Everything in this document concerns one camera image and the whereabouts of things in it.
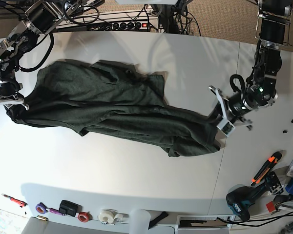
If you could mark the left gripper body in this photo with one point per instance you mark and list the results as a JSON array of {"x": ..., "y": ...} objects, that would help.
[{"x": 228, "y": 121}]

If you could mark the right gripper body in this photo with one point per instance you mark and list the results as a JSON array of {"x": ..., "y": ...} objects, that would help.
[{"x": 16, "y": 99}]

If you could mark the dark green t-shirt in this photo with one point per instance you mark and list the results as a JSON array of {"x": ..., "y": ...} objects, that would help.
[{"x": 113, "y": 99}]

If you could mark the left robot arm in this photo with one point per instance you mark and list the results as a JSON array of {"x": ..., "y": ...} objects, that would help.
[{"x": 258, "y": 90}]

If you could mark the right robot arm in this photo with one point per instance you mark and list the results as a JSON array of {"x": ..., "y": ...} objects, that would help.
[{"x": 41, "y": 18}]

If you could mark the orange black utility knife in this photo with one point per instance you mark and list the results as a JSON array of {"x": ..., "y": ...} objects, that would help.
[{"x": 266, "y": 167}]

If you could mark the red black screwdriver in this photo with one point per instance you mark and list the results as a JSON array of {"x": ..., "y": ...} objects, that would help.
[{"x": 17, "y": 201}]

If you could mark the red square tag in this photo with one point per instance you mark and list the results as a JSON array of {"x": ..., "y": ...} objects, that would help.
[{"x": 271, "y": 207}]

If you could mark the purple tape roll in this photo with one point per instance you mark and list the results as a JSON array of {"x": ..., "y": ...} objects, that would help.
[{"x": 41, "y": 208}]

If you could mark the black power strip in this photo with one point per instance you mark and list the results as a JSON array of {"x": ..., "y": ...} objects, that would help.
[{"x": 122, "y": 26}]

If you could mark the red tape roll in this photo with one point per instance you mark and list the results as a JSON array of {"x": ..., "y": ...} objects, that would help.
[{"x": 83, "y": 217}]

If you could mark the white paper roll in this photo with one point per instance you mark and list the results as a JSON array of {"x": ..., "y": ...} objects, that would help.
[{"x": 139, "y": 221}]

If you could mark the clear tape dispenser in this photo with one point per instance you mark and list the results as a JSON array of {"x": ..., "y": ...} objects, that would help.
[{"x": 111, "y": 217}]

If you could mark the teal black cordless drill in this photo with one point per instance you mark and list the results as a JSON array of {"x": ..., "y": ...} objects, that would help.
[{"x": 240, "y": 199}]

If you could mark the black action camera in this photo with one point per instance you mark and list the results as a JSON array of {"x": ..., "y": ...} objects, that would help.
[{"x": 68, "y": 208}]

